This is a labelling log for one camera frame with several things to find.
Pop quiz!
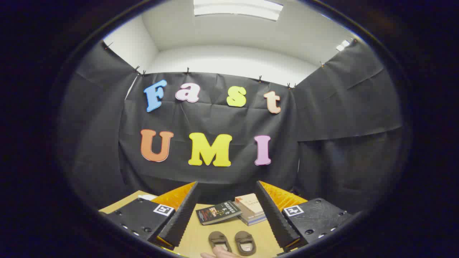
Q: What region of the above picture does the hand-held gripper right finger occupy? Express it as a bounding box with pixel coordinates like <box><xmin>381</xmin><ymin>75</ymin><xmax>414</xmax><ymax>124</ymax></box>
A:
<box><xmin>255</xmin><ymin>180</ymin><xmax>355</xmax><ymax>253</ymax></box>

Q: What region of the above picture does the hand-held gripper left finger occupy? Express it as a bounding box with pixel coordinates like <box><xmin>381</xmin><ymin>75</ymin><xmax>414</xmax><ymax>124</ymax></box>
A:
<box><xmin>99</xmin><ymin>181</ymin><xmax>199</xmax><ymax>251</ymax></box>

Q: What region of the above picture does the brown fuzzy shoe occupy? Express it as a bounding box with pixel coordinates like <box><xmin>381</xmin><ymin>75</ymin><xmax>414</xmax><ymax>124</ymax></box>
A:
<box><xmin>209</xmin><ymin>231</ymin><xmax>232</xmax><ymax>253</ymax></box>
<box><xmin>235</xmin><ymin>231</ymin><xmax>257</xmax><ymax>256</ymax></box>

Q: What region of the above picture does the grey cover book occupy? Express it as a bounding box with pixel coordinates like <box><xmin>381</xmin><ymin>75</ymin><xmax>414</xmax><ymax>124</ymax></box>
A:
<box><xmin>241</xmin><ymin>211</ymin><xmax>267</xmax><ymax>223</ymax></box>

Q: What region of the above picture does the beige cover book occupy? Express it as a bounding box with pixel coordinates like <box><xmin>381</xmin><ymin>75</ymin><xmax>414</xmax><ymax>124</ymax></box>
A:
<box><xmin>235</xmin><ymin>193</ymin><xmax>266</xmax><ymax>216</ymax></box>

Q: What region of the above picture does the black paperback book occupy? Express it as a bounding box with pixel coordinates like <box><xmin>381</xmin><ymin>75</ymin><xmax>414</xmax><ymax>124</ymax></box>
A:
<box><xmin>196</xmin><ymin>201</ymin><xmax>242</xmax><ymax>225</ymax></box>

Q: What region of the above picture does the long ceiling light panel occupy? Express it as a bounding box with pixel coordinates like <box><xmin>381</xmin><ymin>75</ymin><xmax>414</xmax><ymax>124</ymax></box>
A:
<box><xmin>194</xmin><ymin>0</ymin><xmax>284</xmax><ymax>21</ymax></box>

